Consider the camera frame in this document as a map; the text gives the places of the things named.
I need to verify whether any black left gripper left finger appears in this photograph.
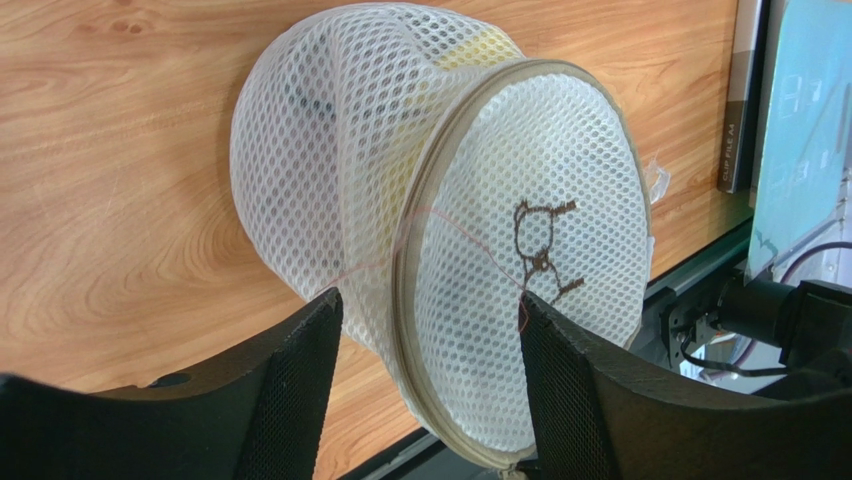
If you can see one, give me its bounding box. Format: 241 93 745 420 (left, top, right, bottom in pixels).
1 289 343 479

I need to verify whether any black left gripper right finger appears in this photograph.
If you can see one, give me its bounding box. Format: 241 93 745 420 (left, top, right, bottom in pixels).
518 292 851 479

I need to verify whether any beige-trimmed white mesh bag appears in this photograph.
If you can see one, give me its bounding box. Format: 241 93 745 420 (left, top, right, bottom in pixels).
229 2 655 478

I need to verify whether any teal folder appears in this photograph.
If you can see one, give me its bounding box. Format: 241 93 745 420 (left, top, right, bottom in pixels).
745 1 851 280

